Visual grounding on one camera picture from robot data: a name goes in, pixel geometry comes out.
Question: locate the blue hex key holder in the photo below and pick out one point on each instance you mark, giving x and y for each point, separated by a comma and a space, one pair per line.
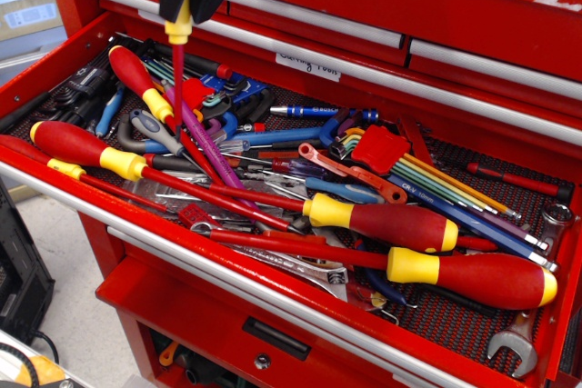
238, 87

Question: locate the small blue screwdriver left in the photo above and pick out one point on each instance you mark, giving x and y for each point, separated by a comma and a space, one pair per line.
110, 110

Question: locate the purple pink marker tool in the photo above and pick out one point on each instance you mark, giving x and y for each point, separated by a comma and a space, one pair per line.
210, 149

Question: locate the black hex key set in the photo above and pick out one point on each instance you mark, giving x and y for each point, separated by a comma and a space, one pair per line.
81, 99

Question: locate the blue Bosch pen screwdriver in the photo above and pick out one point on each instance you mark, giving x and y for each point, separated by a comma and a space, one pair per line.
298, 111

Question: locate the thin red yellow screwdriver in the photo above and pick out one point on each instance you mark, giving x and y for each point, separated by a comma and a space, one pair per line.
77, 172

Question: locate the red holder colourful hex keys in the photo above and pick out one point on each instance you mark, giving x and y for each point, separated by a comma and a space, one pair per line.
380, 151

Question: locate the red tool cabinet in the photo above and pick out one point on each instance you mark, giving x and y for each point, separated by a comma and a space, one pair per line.
345, 20

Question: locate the orange red flat wrench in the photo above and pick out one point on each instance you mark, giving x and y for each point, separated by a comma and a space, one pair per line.
390, 192

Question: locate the blue 10mm hex key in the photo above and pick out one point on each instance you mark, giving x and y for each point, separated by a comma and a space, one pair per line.
480, 226

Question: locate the chrome adjustable wrench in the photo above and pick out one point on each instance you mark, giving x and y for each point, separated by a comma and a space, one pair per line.
330, 276

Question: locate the black box on floor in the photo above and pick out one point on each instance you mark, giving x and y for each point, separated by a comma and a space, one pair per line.
26, 285

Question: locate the open red drawer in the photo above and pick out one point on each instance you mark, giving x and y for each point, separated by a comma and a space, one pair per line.
514, 98

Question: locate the large red yellow screwdriver, front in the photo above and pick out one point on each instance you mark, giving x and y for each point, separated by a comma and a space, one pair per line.
500, 280

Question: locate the small red precision screwdriver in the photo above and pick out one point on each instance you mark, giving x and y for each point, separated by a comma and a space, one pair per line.
559, 191

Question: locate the chrome open-end spanner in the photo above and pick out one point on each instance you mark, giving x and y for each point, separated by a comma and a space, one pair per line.
518, 337

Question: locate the blue grey handled screwdriver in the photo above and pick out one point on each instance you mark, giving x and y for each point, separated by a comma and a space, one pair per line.
148, 125

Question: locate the blue handled tool centre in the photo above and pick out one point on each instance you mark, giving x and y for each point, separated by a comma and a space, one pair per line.
351, 192

